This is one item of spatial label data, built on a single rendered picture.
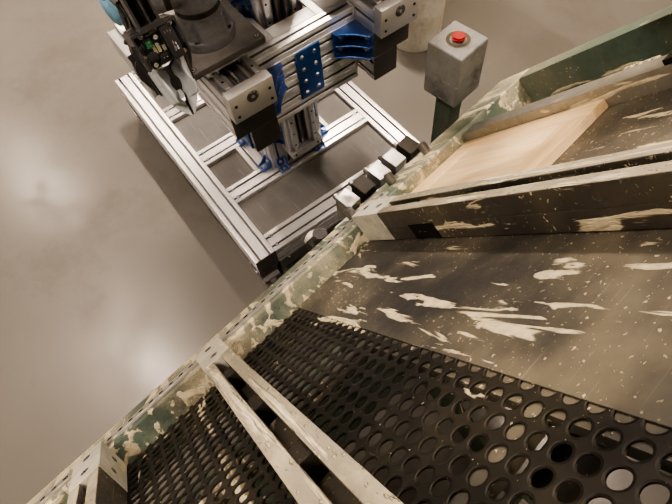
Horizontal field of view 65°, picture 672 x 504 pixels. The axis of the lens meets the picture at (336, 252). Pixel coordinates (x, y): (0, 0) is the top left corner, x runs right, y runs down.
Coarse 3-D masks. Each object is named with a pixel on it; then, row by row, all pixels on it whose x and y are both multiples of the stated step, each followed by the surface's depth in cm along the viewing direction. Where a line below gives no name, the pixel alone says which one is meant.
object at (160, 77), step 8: (152, 72) 81; (160, 72) 82; (160, 80) 81; (168, 80) 83; (160, 88) 83; (168, 88) 80; (168, 96) 84; (176, 96) 84; (176, 104) 85; (184, 104) 86; (184, 112) 86; (192, 112) 87
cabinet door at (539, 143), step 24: (552, 120) 103; (576, 120) 94; (480, 144) 122; (504, 144) 111; (528, 144) 101; (552, 144) 92; (456, 168) 119; (480, 168) 108; (504, 168) 99; (528, 168) 90
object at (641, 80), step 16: (640, 64) 90; (656, 64) 86; (608, 80) 94; (624, 80) 89; (640, 80) 87; (656, 80) 85; (560, 96) 105; (576, 96) 99; (592, 96) 96; (608, 96) 94; (624, 96) 91; (640, 96) 89; (512, 112) 118; (528, 112) 110; (544, 112) 107; (480, 128) 125; (496, 128) 121
